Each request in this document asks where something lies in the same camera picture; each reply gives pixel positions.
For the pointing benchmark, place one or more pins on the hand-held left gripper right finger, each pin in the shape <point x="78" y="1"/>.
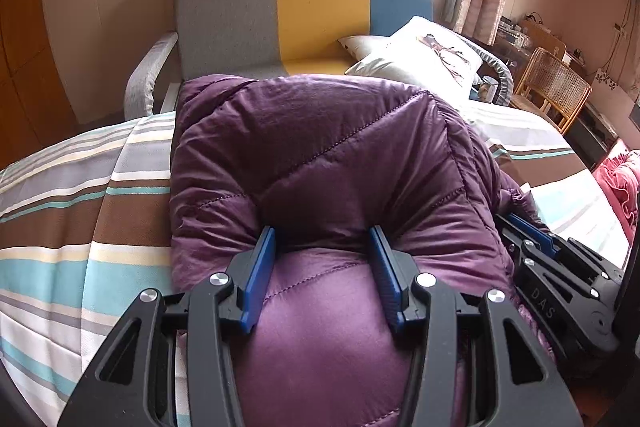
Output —
<point x="385" y="272"/>

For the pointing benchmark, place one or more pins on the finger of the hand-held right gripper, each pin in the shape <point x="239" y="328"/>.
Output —
<point x="537" y="233"/>

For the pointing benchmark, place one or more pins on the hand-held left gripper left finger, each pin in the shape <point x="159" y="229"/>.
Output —
<point x="260" y="277"/>

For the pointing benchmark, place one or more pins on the purple down jacket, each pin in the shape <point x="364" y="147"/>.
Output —
<point x="325" y="142"/>

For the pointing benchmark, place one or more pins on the pink cloth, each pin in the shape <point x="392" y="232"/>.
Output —
<point x="620" y="187"/>

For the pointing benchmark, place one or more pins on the dark low cabinet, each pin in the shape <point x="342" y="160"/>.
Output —
<point x="592" y="129"/>

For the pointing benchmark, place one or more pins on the wicker chair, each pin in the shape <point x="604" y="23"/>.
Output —
<point x="555" y="82"/>

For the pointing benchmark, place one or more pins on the striped bed blanket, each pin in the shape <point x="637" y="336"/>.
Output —
<point x="75" y="217"/>

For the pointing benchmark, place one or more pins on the cluttered wooden desk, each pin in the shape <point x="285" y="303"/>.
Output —
<point x="530" y="32"/>

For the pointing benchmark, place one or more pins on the white printed pillow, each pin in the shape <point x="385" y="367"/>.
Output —
<point x="425" y="57"/>

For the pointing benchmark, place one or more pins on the cream pillow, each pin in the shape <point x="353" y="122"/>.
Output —
<point x="362" y="46"/>

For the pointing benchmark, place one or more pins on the grey yellow blue sofa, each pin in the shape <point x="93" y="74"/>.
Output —
<point x="225" y="7"/>

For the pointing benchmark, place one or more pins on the wooden wardrobe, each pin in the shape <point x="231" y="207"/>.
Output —
<point x="25" y="57"/>

